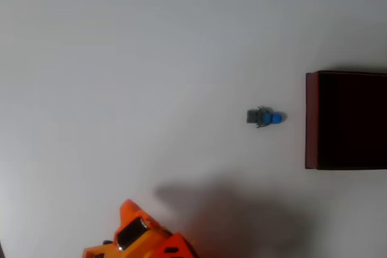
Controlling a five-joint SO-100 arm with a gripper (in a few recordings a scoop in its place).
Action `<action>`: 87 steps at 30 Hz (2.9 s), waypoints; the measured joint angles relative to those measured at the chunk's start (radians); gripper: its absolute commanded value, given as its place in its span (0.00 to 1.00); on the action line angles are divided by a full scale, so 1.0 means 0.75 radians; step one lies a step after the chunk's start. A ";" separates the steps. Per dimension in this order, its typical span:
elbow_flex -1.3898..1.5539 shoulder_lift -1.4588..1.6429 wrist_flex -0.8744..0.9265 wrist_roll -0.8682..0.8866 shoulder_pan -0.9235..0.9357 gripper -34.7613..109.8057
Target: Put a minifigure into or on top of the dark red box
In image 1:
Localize small blue grey toy figure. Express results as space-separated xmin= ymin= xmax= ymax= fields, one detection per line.
xmin=246 ymin=106 xmax=287 ymax=129

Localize dark red cardboard box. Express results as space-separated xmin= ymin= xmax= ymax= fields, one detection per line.
xmin=304 ymin=70 xmax=387 ymax=171

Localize light orange camera mount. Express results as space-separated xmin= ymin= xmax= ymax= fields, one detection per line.
xmin=82 ymin=230 xmax=155 ymax=258

